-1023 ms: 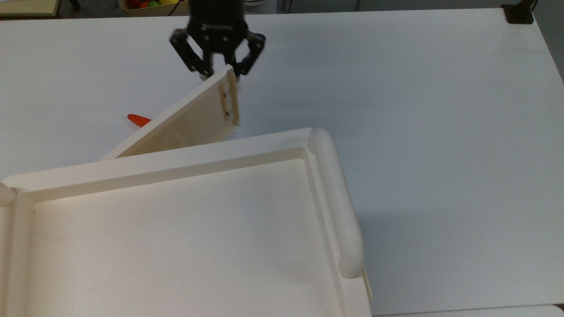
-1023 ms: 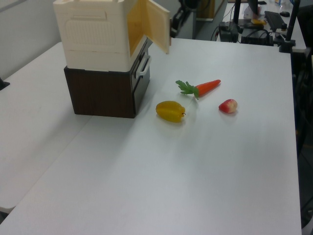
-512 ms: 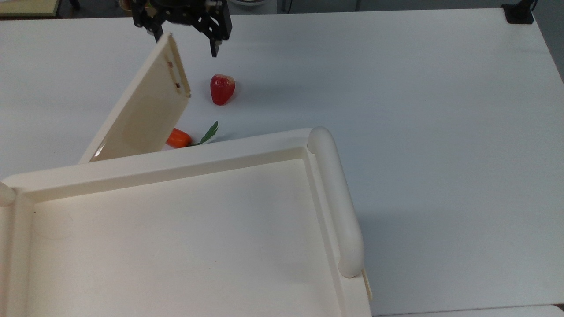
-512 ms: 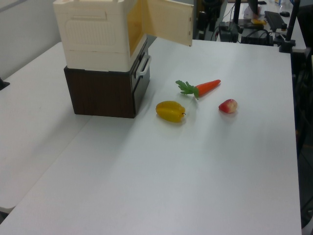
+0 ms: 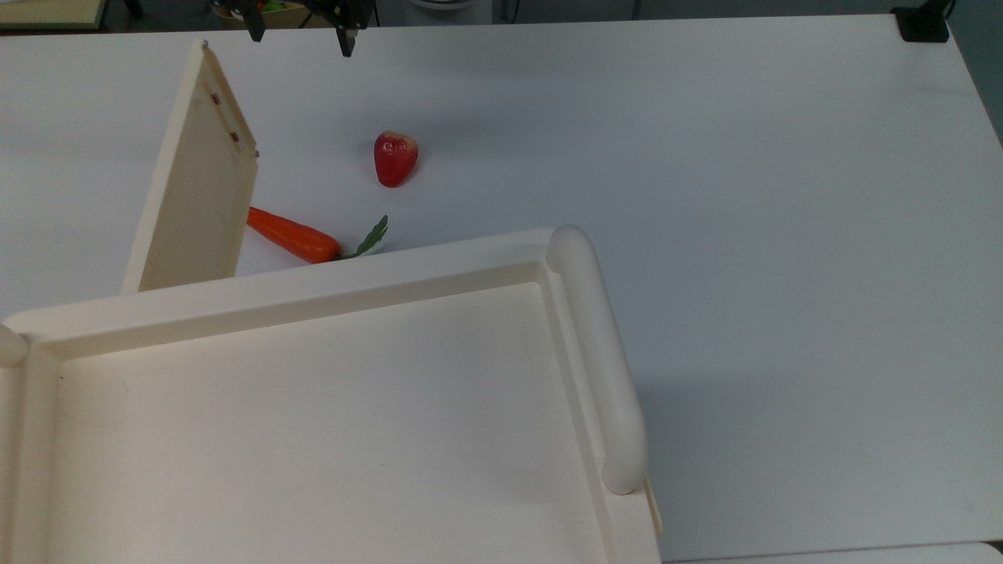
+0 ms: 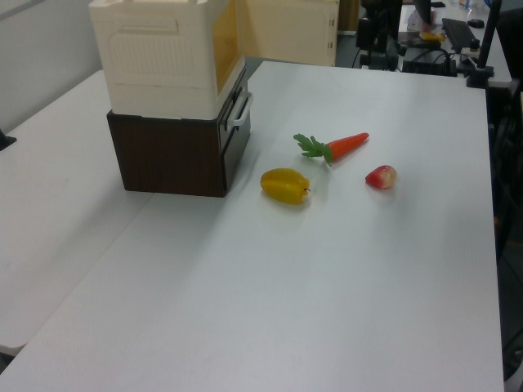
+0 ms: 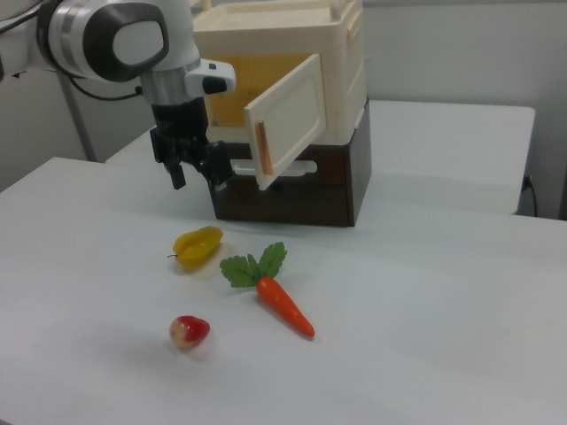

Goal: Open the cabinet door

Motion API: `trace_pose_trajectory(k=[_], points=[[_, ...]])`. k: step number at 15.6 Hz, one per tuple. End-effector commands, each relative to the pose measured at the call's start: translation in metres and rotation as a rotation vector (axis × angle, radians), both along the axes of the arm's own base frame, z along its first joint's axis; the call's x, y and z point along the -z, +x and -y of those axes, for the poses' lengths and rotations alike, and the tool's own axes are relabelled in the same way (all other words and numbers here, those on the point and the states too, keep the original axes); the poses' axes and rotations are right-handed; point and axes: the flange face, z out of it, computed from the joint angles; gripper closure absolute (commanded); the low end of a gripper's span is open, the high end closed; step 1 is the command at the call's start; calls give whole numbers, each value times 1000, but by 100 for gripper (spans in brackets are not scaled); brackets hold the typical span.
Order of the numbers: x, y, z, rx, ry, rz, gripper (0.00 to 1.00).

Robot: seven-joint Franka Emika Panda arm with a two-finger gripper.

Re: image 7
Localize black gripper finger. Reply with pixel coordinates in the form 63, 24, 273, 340
198, 141, 233, 195
167, 161, 187, 190

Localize dark brown base box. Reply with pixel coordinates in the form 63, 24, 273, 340
207, 99, 373, 228

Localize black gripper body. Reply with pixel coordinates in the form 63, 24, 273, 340
149, 98, 214, 174

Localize cream plastic toy cabinet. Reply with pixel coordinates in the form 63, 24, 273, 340
190, 0, 369, 147

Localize red toy wax apple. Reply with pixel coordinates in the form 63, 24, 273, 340
168, 314, 212, 352

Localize white handle on base box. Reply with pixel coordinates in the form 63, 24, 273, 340
231, 159, 318, 178

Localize black cable at table edge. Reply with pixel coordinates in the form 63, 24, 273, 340
524, 174, 540, 219

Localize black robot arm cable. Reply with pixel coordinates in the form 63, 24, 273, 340
56, 70, 144, 102

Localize orange toy carrot green leaves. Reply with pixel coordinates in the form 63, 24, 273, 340
219, 241, 316, 340

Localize cream cabinet door copper handle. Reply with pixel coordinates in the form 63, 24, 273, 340
244, 53, 334, 192

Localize yellow toy star fruit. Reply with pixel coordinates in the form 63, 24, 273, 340
167, 225, 224, 273

